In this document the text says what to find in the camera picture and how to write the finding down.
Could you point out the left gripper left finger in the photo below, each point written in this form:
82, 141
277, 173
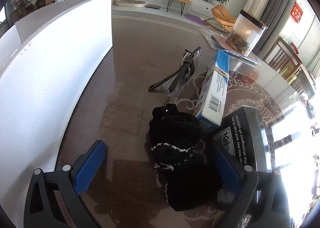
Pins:
41, 206

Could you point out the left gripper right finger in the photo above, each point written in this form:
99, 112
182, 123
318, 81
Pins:
261, 195

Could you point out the black rectangular box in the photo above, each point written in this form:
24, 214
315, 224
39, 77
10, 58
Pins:
243, 135

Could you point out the black velvet pouch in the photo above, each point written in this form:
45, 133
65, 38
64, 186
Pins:
185, 166

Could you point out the blue white medicine box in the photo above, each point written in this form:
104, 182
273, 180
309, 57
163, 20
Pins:
211, 101

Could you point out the wooden dining chair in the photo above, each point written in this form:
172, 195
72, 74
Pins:
286, 62

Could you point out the white cardboard box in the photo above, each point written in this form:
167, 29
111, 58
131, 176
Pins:
47, 59

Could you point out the clear plastic jar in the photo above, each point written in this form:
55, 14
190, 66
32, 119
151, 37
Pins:
246, 33

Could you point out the orange rocking chair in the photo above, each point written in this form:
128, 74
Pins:
222, 16

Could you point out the purple floor mat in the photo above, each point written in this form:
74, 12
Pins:
195, 19

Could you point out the wooden bench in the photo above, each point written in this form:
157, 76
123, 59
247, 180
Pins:
182, 4

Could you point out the round beige floor cushion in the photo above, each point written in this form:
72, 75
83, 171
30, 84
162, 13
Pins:
130, 3

